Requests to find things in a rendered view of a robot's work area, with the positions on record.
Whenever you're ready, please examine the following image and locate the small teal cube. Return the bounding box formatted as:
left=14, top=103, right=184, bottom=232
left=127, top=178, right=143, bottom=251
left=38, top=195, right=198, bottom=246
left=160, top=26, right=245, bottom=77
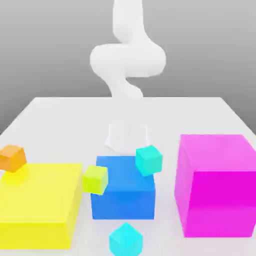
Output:
left=135, top=144, right=164, bottom=177

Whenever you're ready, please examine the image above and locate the small lime cube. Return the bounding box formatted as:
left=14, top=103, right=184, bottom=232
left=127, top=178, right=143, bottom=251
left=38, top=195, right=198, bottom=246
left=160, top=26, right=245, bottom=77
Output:
left=81, top=164, right=109, bottom=196

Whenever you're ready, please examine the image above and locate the small cyan cube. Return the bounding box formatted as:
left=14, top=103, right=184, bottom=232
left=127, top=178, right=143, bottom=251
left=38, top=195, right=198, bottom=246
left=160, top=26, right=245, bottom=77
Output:
left=108, top=222, right=144, bottom=256

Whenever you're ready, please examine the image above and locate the small orange cube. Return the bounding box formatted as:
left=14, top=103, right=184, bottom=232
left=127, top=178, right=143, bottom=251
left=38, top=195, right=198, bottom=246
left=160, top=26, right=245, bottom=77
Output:
left=0, top=144, right=28, bottom=173

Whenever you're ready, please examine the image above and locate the large blue box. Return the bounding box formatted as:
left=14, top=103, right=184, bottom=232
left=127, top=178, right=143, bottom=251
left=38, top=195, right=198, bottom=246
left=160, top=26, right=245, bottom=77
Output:
left=90, top=155, right=156, bottom=221

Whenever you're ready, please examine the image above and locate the large magenta box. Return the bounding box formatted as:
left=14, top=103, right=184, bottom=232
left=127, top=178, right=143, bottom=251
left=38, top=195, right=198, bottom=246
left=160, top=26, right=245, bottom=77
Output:
left=173, top=134, right=256, bottom=239

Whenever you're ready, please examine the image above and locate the large yellow box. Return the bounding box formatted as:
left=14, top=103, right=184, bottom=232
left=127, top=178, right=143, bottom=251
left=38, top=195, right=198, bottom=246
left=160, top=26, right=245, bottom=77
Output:
left=0, top=162, right=84, bottom=251

